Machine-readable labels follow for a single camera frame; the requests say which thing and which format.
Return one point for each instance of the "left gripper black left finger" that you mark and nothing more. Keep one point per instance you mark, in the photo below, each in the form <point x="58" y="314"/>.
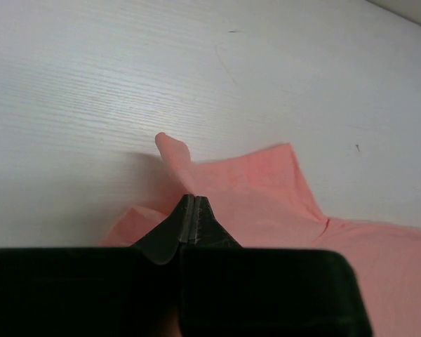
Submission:
<point x="109" y="291"/>

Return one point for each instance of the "salmon pink t shirt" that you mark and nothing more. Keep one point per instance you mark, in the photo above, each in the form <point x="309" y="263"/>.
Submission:
<point x="263" y="200"/>

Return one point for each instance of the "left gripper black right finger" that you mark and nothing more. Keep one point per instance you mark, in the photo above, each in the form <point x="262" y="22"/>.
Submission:
<point x="229" y="290"/>

